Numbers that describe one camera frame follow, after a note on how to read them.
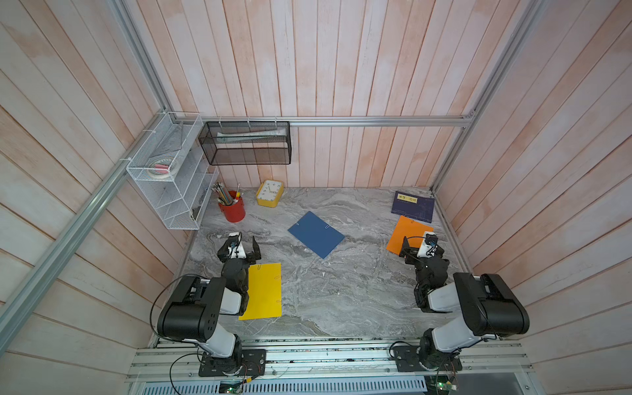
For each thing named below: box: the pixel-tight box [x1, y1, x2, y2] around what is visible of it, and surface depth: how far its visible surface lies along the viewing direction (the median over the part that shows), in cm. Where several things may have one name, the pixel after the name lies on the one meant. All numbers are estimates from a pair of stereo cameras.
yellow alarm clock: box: [255, 179, 284, 209], surface depth 120 cm
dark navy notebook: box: [390, 190, 435, 224], surface depth 115 cm
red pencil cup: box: [218, 190, 247, 224], surface depth 109 cm
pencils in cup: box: [211, 181, 242, 206], surface depth 102 cm
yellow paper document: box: [238, 262, 283, 321], surface depth 89 cm
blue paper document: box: [287, 210, 345, 260], surface depth 107 cm
